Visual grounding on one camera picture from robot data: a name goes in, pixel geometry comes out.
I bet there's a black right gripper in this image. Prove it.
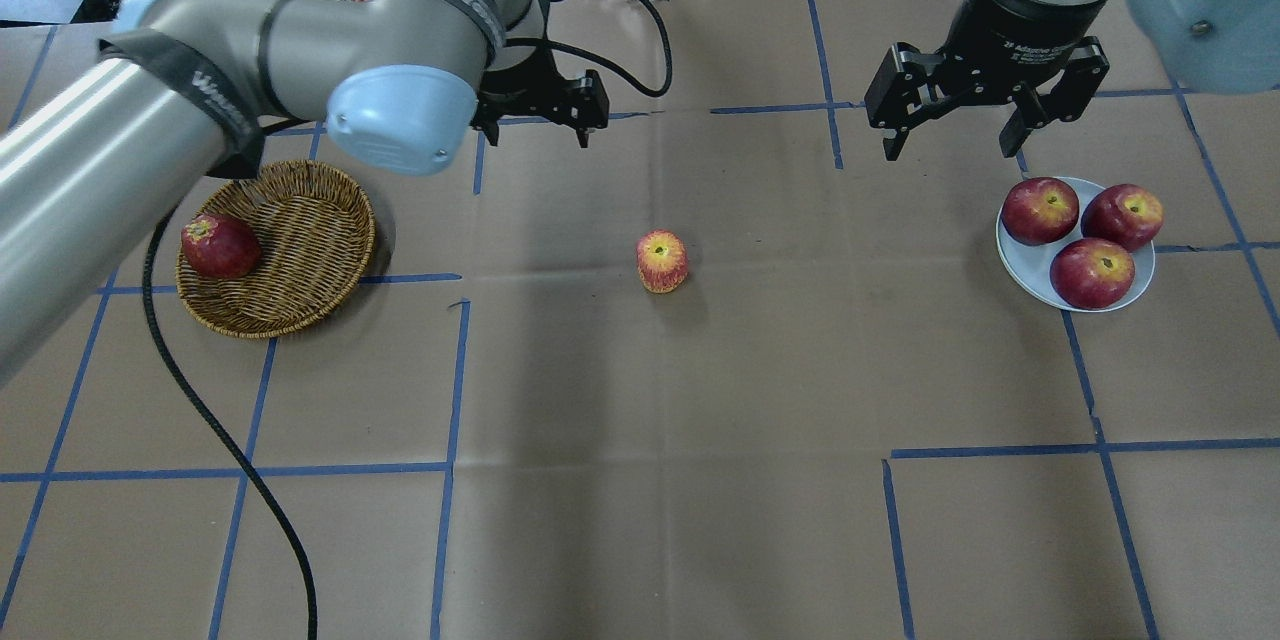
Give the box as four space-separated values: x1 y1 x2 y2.
864 0 1110 160

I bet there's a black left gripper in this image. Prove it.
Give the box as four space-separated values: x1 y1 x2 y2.
472 31 611 148

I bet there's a red yellow apple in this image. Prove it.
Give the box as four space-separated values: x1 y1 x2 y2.
635 229 689 294

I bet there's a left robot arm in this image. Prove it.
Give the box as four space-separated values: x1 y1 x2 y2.
1 0 611 380

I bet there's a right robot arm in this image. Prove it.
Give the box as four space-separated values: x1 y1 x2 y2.
864 0 1279 161

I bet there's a red apple on plate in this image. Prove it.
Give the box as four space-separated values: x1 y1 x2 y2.
1050 236 1137 311
998 178 1080 244
1080 184 1165 252

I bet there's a light blue plate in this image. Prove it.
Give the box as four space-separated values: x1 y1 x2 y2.
995 175 1165 314

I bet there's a red apple on plate back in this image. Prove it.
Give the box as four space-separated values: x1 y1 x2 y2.
1080 184 1165 252

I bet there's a red apple on plate front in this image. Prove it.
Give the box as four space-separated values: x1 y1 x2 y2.
1050 236 1137 311

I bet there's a woven wicker basket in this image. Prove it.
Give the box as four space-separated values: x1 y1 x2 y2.
175 160 376 339

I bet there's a red apple in basket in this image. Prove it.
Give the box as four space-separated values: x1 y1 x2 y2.
180 212 262 279

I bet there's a black camera cable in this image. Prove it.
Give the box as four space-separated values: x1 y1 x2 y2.
142 0 675 640

